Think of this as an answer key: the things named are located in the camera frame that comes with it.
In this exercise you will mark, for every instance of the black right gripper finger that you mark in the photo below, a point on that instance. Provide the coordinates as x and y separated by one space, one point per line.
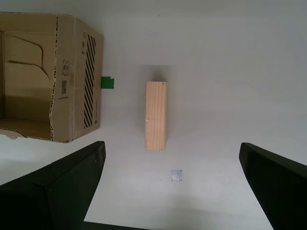
48 191
283 184

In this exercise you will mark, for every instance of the light wooden block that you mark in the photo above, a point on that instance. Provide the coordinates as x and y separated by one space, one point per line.
156 115

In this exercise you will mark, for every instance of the open brown cardboard box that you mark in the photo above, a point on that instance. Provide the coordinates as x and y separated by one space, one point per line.
36 95

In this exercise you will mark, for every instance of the grey tape square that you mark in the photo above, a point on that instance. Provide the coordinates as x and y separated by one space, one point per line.
176 176

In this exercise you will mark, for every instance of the green tape strip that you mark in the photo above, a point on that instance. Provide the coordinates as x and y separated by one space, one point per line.
108 82

